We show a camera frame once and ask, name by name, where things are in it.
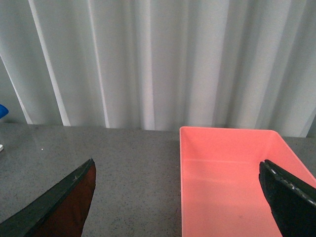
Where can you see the white pleated curtain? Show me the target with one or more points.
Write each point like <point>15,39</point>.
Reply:
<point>160,64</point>

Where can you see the blue microfiber cloth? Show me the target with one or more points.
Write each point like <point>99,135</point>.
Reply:
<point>3,111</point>

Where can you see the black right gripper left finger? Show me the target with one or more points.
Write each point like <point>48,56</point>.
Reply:
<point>59,212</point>

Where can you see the pink plastic bin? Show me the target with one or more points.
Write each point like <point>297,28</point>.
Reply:
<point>221,195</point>

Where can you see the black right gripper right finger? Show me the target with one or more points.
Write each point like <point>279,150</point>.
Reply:
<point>292,201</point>

